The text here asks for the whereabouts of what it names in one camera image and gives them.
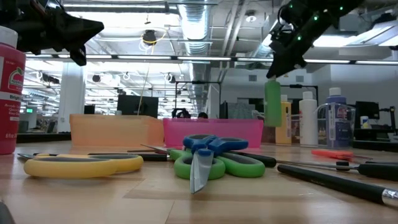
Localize red paint bottle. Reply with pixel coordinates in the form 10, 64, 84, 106
0, 26, 27, 156

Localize blue-violet paint bottle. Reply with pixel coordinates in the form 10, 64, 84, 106
325, 86, 348, 148

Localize long overhead light strip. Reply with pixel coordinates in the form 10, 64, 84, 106
24, 53, 398, 65

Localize large black monitor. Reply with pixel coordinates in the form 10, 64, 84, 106
117, 94, 159, 118

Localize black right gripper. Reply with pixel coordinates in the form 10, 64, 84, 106
266, 14, 315, 79

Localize orange-handled scissors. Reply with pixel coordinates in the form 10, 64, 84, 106
310, 149, 374, 162

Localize orange plastic tray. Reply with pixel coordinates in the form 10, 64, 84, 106
68, 113, 165, 148

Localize clear plastic bottle organizer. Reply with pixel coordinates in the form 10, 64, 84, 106
251, 102, 357, 149

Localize pink plastic tray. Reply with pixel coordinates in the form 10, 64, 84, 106
162, 118, 265, 149

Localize yellow-handled scissors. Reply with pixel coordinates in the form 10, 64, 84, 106
17, 152, 145, 179

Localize thin black background frame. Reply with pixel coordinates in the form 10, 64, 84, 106
174, 80, 222, 119

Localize maroon and black scissors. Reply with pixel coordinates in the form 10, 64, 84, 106
275, 159, 398, 182

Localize green-handled scissors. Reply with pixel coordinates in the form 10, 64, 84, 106
169, 148, 267, 181

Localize white paint bottle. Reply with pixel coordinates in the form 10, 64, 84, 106
298, 90, 319, 146

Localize silver ventilation duct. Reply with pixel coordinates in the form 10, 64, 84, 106
177, 0, 213, 57

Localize green paint bottle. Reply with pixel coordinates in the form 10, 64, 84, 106
263, 77, 282, 128

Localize blue-handled scissors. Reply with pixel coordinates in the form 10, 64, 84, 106
182, 134, 249, 194

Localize yellow paint bottle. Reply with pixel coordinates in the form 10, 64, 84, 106
274, 94, 293, 145

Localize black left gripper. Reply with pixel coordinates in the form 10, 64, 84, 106
0, 0, 105, 67

